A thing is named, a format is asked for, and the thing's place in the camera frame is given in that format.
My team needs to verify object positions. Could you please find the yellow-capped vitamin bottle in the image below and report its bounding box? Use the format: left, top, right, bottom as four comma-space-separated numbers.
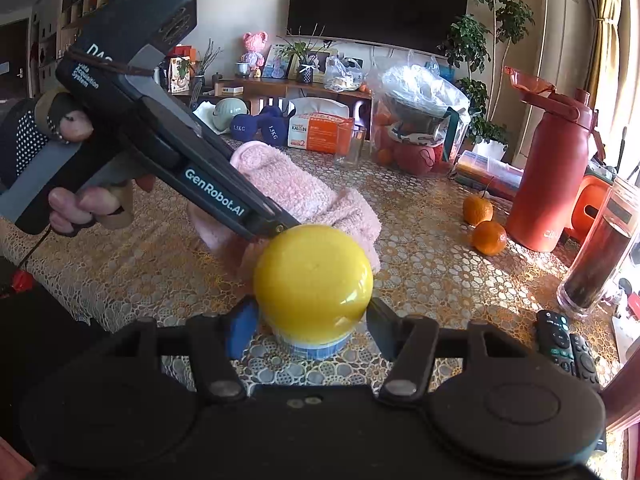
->
253, 224, 373, 360

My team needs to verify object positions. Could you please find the pink fluffy towel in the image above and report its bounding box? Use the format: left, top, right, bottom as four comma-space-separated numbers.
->
188, 141, 382, 282

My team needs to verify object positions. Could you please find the person's left hand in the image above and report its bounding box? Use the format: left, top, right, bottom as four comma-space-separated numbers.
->
49, 110, 124, 235

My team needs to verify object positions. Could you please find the blue dumbbell left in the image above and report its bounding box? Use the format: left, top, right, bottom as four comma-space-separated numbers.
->
230, 114, 258, 142

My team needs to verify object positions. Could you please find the blue dumbbell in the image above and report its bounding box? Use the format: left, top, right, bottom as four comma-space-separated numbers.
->
257, 105, 295, 148
230, 114, 258, 142

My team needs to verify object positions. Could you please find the orange tangerine front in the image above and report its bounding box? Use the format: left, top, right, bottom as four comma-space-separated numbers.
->
471, 220, 508, 257

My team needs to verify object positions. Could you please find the wooden tv cabinet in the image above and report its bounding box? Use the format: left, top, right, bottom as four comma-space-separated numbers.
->
214, 78, 372, 132

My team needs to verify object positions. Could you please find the orange tangerine with stem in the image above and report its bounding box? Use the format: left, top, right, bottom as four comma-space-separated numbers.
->
462, 195, 494, 226

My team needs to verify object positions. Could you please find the pink bear figurine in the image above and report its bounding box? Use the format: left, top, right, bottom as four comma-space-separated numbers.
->
240, 30, 269, 78

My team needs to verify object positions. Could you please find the blue dumbbell right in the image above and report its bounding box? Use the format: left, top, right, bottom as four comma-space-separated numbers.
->
257, 105, 295, 148

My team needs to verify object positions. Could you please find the black tv remote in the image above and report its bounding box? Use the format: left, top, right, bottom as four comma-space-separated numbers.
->
535, 310, 576, 376

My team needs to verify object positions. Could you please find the clear drinking glass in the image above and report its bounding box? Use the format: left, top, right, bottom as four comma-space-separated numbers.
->
343, 125, 367, 167

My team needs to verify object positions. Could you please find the glass tea tumbler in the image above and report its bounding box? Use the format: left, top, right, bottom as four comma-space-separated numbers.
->
556, 176, 639, 318

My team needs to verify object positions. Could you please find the orange white tissue box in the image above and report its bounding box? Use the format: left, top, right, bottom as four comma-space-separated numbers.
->
288, 98, 355, 155

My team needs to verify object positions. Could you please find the red water bottle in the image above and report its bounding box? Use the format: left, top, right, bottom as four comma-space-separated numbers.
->
504, 66, 605, 252

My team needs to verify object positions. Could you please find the plastic bag of fruit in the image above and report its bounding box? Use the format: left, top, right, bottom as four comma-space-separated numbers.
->
366, 58, 471, 178

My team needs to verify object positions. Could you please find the orange plastic stool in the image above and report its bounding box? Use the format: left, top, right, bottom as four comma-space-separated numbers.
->
564, 174, 612, 244

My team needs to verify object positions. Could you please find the green potted tree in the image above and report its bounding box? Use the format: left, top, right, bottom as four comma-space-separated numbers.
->
440, 0, 535, 145

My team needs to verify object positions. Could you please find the black television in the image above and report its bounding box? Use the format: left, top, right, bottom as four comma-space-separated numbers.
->
288, 0, 468, 54

